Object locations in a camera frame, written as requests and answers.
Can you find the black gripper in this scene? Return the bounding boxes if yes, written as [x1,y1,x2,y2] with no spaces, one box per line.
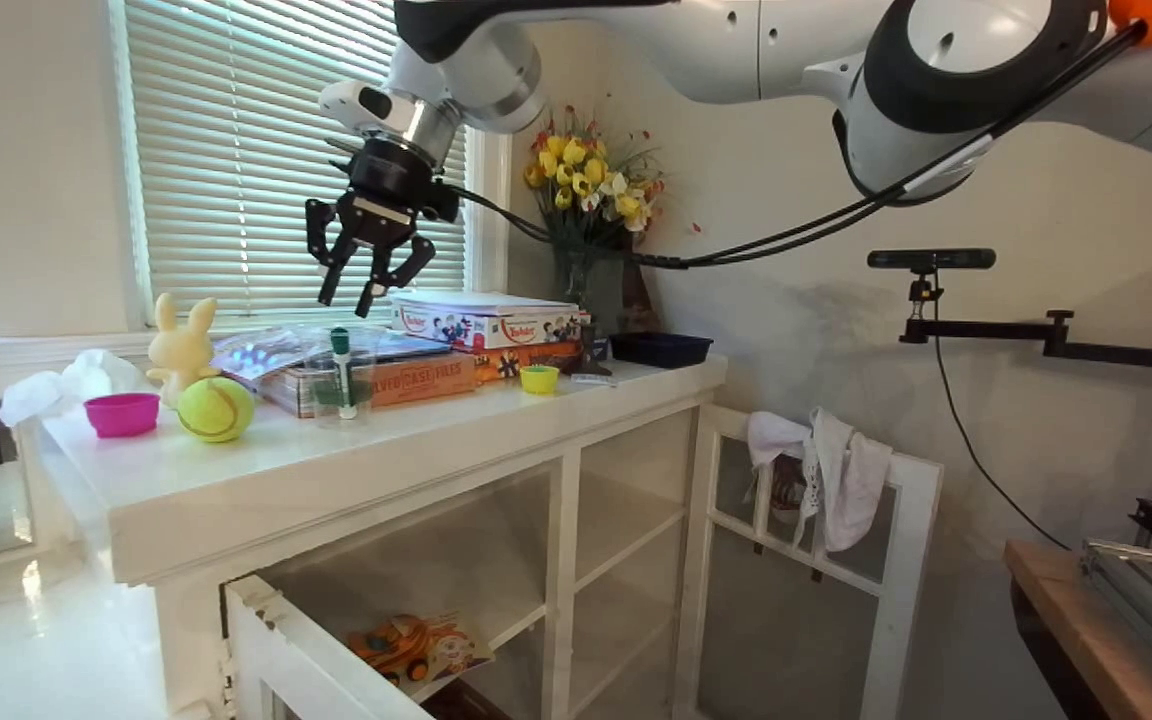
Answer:
[301,134,464,325]

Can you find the black marker green cap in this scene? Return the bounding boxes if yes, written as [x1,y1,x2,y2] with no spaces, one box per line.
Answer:
[324,325,358,418]

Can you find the orange case files box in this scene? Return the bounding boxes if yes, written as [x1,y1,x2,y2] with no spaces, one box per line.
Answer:
[259,338,507,418]

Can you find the white Twister game box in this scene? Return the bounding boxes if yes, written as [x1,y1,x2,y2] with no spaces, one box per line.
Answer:
[390,290,594,354]

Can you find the orange board game box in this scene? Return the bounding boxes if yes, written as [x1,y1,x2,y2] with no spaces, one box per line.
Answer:
[468,337,591,383]

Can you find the large white window blind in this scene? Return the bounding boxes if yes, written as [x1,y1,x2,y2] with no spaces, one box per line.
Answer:
[120,0,476,328]

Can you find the yellow rabbit figure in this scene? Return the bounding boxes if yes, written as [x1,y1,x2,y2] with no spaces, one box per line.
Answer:
[142,286,225,399]

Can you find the yellow-green tennis ball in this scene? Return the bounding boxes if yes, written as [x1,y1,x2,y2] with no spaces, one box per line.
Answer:
[167,371,259,448]

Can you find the black flower vase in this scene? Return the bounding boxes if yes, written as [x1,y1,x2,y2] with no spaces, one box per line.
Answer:
[546,216,654,345]

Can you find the yellow flower bouquet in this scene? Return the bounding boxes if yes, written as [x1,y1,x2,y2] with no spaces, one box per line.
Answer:
[520,106,668,239]

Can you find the white counter cabinet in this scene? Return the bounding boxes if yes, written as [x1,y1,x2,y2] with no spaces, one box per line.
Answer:
[11,347,737,720]

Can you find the pink plastic bowl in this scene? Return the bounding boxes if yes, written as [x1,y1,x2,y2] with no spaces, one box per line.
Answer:
[78,387,164,442]

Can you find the black shallow tray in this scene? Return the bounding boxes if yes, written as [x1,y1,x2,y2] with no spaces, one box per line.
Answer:
[604,328,718,371]

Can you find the white crumpled plastic bag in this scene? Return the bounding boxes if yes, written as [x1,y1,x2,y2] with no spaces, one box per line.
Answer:
[0,345,146,430]

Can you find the orange toy in cabinet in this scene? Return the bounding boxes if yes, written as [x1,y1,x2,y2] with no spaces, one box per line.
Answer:
[344,606,487,690]

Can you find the white open cabinet door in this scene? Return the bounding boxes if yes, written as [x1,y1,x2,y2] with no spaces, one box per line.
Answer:
[220,572,436,720]

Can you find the white cloth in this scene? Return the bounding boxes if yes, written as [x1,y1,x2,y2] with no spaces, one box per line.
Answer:
[745,407,898,560]

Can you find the white chair with cloth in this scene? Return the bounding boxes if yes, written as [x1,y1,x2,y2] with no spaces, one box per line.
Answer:
[668,399,948,720]

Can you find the wooden side table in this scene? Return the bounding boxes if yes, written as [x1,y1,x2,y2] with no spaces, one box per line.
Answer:
[1001,530,1152,720]

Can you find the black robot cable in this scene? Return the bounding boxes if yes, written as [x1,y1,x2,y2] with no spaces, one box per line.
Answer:
[446,17,1147,277]

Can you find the black camera on boom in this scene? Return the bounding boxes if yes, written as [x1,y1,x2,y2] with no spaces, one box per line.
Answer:
[865,244,1001,280]

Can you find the thin camera cable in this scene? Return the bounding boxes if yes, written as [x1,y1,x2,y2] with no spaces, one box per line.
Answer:
[923,333,1086,560]

